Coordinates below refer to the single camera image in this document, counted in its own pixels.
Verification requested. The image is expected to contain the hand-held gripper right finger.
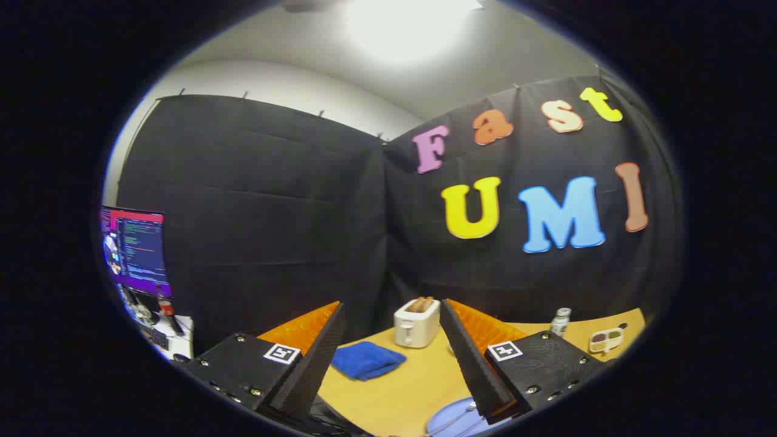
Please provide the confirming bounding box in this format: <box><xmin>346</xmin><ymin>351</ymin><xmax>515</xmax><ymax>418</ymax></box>
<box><xmin>438</xmin><ymin>297</ymin><xmax>611</xmax><ymax>425</ymax></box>

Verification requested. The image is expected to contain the blue towel cloth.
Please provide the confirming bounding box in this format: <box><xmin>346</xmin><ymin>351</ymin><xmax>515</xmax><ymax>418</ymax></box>
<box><xmin>331</xmin><ymin>341</ymin><xmax>407</xmax><ymax>382</ymax></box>

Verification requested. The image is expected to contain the checked handle fork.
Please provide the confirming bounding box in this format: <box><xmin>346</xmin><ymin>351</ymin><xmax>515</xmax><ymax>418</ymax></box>
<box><xmin>428</xmin><ymin>405</ymin><xmax>483</xmax><ymax>436</ymax></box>

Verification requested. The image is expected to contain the white toaster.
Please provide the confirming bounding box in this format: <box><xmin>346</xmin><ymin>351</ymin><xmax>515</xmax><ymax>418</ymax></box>
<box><xmin>393</xmin><ymin>296</ymin><xmax>441</xmax><ymax>349</ymax></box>

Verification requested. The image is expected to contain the computer monitor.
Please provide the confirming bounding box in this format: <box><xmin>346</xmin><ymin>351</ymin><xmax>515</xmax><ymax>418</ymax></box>
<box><xmin>99</xmin><ymin>206</ymin><xmax>172</xmax><ymax>298</ymax></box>

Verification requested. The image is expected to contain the white divided condiment dish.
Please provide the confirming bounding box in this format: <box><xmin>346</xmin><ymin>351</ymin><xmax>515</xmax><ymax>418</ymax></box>
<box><xmin>588</xmin><ymin>327</ymin><xmax>625</xmax><ymax>354</ymax></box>

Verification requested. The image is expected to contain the blue round plate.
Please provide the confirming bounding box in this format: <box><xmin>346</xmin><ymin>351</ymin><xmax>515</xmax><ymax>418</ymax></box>
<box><xmin>425</xmin><ymin>398</ymin><xmax>514</xmax><ymax>437</ymax></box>

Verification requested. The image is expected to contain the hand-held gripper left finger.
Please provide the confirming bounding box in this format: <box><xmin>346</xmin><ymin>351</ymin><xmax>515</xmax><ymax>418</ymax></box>
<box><xmin>182</xmin><ymin>300</ymin><xmax>347</xmax><ymax>422</ymax></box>

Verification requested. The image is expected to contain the silver green drink can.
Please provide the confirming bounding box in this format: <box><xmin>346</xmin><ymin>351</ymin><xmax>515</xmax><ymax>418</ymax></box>
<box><xmin>549</xmin><ymin>308</ymin><xmax>572</xmax><ymax>338</ymax></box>

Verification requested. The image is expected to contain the ceiling light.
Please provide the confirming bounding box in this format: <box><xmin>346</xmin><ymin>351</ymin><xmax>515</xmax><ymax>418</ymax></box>
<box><xmin>343</xmin><ymin>0</ymin><xmax>483</xmax><ymax>61</ymax></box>

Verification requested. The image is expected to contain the black keyboard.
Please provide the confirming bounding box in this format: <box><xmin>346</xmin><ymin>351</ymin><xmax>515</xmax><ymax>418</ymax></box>
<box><xmin>143</xmin><ymin>325</ymin><xmax>171</xmax><ymax>351</ymax></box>

